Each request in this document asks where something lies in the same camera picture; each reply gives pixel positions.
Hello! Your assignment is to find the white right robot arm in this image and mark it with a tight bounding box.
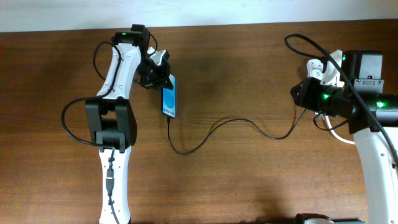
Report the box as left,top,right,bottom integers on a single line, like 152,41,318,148
290,50,397,223

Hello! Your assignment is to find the white USB charger adapter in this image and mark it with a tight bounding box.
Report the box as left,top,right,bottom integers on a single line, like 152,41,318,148
307,59,326,80

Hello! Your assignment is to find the white power strip cord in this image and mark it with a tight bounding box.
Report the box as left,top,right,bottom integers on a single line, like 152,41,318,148
322,113,356,146

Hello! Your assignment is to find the blue Galaxy smartphone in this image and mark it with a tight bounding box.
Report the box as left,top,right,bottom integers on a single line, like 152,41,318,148
162,75,177,118

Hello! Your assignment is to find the black USB charging cable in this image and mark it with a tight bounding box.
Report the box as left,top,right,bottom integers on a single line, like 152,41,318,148
166,107,308,156

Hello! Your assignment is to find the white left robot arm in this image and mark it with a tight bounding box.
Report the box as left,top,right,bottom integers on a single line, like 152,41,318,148
85,24,174,223

